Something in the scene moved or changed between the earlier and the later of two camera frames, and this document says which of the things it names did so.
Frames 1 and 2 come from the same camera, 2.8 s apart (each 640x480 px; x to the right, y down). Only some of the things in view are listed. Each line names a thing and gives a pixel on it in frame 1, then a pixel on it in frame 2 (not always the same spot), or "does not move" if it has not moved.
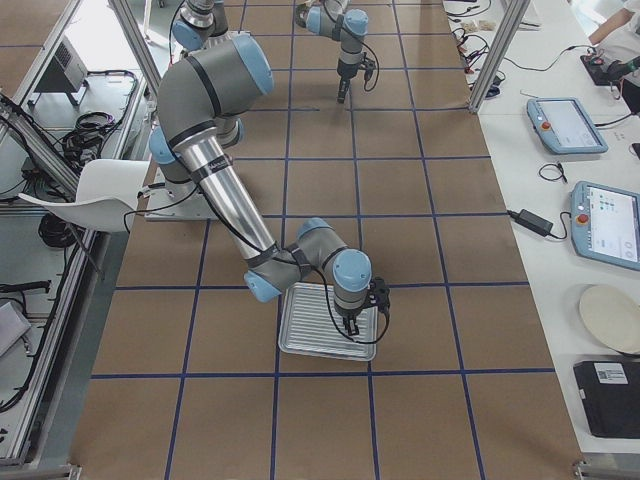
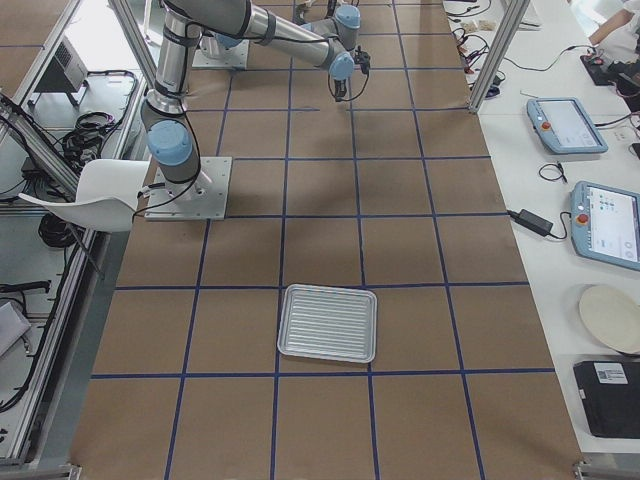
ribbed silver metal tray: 311,324 does not move
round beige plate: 614,315 does not move
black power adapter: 532,221 does not move
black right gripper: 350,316 -> 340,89
